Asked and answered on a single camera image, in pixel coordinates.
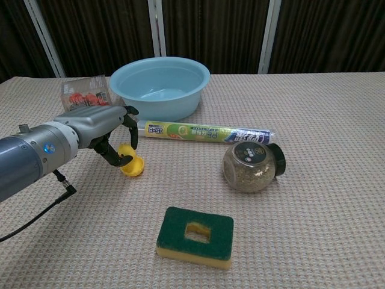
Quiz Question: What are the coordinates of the white frame post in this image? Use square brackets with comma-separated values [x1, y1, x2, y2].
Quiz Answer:
[23, 0, 67, 78]
[147, 0, 167, 60]
[257, 0, 283, 74]

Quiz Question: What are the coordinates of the light blue plastic basin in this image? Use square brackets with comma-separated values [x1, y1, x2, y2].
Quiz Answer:
[108, 57, 211, 120]

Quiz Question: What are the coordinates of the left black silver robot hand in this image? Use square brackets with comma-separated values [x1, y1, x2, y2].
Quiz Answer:
[53, 104, 140, 168]

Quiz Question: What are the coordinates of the green yellow sponge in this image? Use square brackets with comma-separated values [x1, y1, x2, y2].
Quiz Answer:
[155, 206, 235, 270]

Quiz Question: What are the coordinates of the clear box with red items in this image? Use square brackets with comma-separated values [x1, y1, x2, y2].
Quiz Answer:
[60, 75, 117, 112]

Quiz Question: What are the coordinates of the beige woven tablecloth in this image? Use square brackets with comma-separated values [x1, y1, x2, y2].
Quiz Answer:
[0, 71, 385, 289]

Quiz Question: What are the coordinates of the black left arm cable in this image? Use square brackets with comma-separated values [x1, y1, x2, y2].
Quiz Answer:
[0, 169, 78, 243]

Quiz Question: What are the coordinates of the glass jar with black lid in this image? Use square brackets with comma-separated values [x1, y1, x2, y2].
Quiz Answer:
[222, 141, 286, 194]

